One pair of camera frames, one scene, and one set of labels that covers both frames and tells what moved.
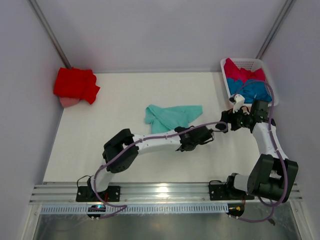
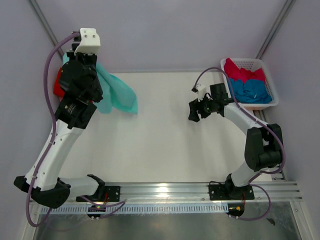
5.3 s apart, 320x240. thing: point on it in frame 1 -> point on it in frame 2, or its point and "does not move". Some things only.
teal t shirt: x=166 y=119 -> x=117 y=93
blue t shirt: x=251 y=90 does not move
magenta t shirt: x=233 y=71 does not move
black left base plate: x=87 y=194 does not move
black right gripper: x=228 y=116 -> x=194 y=106
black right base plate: x=220 y=192 does not move
